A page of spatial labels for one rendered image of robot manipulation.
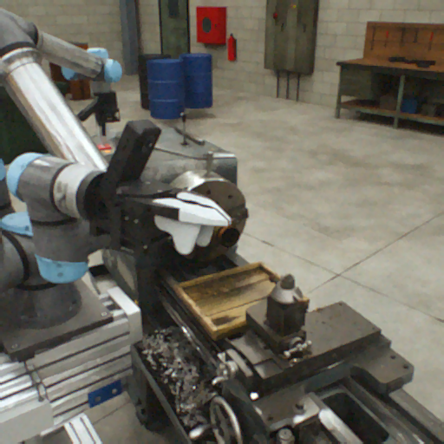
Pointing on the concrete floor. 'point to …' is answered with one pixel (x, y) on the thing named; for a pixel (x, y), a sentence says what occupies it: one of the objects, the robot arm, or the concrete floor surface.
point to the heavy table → (78, 88)
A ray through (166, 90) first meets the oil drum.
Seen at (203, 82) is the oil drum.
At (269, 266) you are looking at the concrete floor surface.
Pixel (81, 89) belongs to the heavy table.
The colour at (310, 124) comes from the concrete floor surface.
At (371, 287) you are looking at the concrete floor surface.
